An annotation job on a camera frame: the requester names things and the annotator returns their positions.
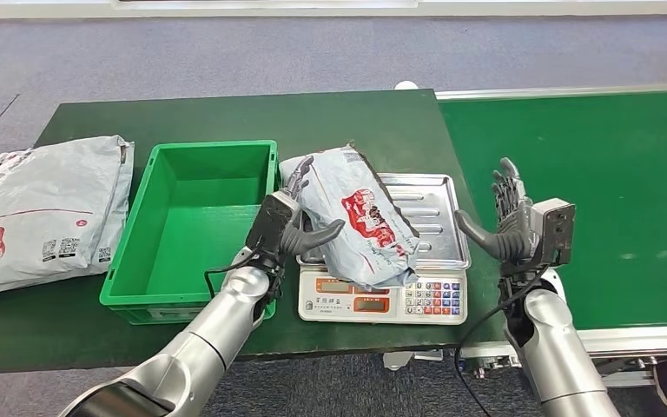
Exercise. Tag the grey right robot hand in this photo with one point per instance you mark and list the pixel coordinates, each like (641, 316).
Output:
(512, 236)

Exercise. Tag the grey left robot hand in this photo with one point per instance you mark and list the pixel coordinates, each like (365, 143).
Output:
(310, 240)

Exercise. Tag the grey parcel bag red print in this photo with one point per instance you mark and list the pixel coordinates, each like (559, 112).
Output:
(351, 213)

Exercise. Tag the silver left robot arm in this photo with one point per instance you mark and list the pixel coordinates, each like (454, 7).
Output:
(218, 328)

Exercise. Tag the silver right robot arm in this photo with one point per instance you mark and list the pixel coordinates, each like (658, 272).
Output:
(552, 345)

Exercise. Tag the green conveyor belt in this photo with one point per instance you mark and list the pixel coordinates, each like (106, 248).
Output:
(609, 144)

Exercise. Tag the large flat grey parcel bag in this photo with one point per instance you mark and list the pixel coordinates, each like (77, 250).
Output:
(46, 213)

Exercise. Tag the white electronic scale body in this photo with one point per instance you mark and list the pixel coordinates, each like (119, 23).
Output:
(333, 313)

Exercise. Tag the steel weighing tray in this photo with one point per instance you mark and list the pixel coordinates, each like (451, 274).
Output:
(437, 207)

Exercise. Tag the green plastic crate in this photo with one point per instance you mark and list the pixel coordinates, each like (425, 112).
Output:
(195, 230)

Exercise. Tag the white round cap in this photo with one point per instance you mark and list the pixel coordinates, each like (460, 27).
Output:
(406, 85)

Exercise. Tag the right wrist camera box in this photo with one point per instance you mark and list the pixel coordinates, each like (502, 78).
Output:
(555, 227)

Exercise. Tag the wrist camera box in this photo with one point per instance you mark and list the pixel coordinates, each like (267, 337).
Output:
(555, 227)
(267, 224)

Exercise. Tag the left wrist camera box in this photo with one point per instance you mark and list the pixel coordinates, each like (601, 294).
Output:
(267, 224)

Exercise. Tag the grey table foot bracket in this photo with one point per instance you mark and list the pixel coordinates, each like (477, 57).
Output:
(397, 360)

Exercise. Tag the aluminium conveyor frame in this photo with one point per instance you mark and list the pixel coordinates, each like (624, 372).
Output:
(655, 338)

